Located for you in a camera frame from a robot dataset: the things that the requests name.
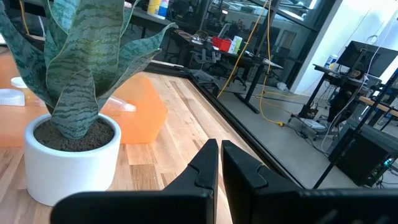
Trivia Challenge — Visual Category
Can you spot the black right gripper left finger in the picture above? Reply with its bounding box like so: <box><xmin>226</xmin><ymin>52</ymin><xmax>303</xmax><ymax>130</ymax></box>
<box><xmin>51</xmin><ymin>139</ymin><xmax>220</xmax><ymax>224</ymax></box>

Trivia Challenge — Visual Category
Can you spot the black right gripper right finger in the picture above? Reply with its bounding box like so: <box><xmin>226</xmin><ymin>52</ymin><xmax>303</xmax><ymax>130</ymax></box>
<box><xmin>221</xmin><ymin>139</ymin><xmax>398</xmax><ymax>224</ymax></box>

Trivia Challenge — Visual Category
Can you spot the large white pill bottle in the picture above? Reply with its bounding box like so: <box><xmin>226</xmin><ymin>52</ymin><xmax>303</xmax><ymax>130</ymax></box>
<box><xmin>0</xmin><ymin>88</ymin><xmax>25</xmax><ymax>107</ymax></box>

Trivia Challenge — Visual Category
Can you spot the orange translucent plastic basket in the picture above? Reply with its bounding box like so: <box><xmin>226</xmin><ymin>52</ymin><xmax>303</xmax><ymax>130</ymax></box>
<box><xmin>0</xmin><ymin>51</ymin><xmax>169</xmax><ymax>147</ymax></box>

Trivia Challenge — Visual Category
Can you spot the white round plant pot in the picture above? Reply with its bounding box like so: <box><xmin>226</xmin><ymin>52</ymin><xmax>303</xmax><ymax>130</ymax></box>
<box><xmin>24</xmin><ymin>112</ymin><xmax>122</xmax><ymax>207</ymax></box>

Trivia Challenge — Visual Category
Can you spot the dark potting soil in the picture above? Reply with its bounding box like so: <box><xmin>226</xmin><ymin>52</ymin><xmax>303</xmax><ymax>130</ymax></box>
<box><xmin>33</xmin><ymin>117</ymin><xmax>115</xmax><ymax>152</ymax></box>

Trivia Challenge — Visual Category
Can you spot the black computer tower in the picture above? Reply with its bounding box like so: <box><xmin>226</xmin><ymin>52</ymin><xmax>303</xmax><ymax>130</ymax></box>
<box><xmin>328</xmin><ymin>124</ymin><xmax>398</xmax><ymax>188</ymax></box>

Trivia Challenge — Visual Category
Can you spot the small black floor box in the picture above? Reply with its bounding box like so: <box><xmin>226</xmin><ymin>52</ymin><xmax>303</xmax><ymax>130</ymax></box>
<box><xmin>297</xmin><ymin>104</ymin><xmax>320</xmax><ymax>119</ymax></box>

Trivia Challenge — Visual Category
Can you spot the black office desk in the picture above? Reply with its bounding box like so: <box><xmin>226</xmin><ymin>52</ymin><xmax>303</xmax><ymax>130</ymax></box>
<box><xmin>170</xmin><ymin>29</ymin><xmax>284</xmax><ymax>114</ymax></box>
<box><xmin>289</xmin><ymin>63</ymin><xmax>385</xmax><ymax>138</ymax></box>
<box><xmin>123</xmin><ymin>6</ymin><xmax>180</xmax><ymax>40</ymax></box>

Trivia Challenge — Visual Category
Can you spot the wooden board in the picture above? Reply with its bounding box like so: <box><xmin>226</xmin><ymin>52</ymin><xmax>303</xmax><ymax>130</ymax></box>
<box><xmin>358</xmin><ymin>95</ymin><xmax>398</xmax><ymax>118</ymax></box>

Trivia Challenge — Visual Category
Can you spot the white and blue canister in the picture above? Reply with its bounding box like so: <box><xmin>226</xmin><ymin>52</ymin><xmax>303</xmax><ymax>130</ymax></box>
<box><xmin>324</xmin><ymin>54</ymin><xmax>338</xmax><ymax>70</ymax></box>

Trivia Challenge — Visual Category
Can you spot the black office chair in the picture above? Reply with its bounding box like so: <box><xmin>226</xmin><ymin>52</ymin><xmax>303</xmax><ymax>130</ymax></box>
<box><xmin>188</xmin><ymin>46</ymin><xmax>220</xmax><ymax>74</ymax></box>

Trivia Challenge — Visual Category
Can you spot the white and green carton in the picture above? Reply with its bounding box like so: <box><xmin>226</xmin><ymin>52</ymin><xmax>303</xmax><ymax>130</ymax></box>
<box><xmin>228</xmin><ymin>35</ymin><xmax>244</xmax><ymax>55</ymax></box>

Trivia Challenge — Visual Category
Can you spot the green snake plant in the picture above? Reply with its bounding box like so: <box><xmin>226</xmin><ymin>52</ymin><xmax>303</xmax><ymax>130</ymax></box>
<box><xmin>0</xmin><ymin>0</ymin><xmax>175</xmax><ymax>140</ymax></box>

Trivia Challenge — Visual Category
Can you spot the red plastic box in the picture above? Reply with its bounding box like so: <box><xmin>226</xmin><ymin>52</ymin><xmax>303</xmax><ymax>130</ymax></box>
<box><xmin>211</xmin><ymin>35</ymin><xmax>233</xmax><ymax>53</ymax></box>

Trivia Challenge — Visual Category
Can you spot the black computer monitor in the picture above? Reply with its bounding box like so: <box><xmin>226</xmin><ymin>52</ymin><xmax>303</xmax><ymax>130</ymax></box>
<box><xmin>335</xmin><ymin>40</ymin><xmax>398</xmax><ymax>78</ymax></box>

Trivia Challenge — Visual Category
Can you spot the yellow wipes canister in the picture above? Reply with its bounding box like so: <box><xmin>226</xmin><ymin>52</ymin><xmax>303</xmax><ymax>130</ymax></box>
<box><xmin>146</xmin><ymin>0</ymin><xmax>162</xmax><ymax>16</ymax></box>

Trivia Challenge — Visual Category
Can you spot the blue wipes canister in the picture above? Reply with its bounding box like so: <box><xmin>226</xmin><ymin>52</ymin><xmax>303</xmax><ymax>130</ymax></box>
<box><xmin>157</xmin><ymin>0</ymin><xmax>170</xmax><ymax>18</ymax></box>

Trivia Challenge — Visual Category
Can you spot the black table edge rail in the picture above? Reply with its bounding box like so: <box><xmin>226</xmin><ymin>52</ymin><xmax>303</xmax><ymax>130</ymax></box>
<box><xmin>144</xmin><ymin>60</ymin><xmax>307</xmax><ymax>190</ymax></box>

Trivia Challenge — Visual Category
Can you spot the black slanted frame leg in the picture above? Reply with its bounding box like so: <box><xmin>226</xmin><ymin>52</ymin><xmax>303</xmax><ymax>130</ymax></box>
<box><xmin>312</xmin><ymin>67</ymin><xmax>398</xmax><ymax>190</ymax></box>

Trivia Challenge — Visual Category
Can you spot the yellow cable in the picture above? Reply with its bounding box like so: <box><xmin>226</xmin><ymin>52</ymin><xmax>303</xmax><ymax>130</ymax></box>
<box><xmin>216</xmin><ymin>0</ymin><xmax>269</xmax><ymax>99</ymax></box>
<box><xmin>254</xmin><ymin>0</ymin><xmax>285</xmax><ymax>128</ymax></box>
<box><xmin>18</xmin><ymin>0</ymin><xmax>30</xmax><ymax>35</ymax></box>

